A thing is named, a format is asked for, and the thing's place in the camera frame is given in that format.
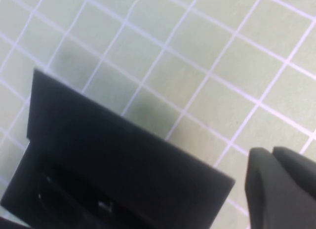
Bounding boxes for dark glasses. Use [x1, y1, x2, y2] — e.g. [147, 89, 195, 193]
[37, 168, 139, 229]

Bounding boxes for black glasses case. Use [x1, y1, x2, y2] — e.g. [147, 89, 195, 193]
[0, 68, 236, 229]

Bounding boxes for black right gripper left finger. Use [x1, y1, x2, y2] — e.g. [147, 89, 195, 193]
[243, 147, 316, 229]

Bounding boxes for green white-checked tablecloth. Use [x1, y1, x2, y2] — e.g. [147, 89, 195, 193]
[0, 0, 316, 229]

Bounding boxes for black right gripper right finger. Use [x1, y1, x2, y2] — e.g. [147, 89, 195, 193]
[272, 146, 316, 203]

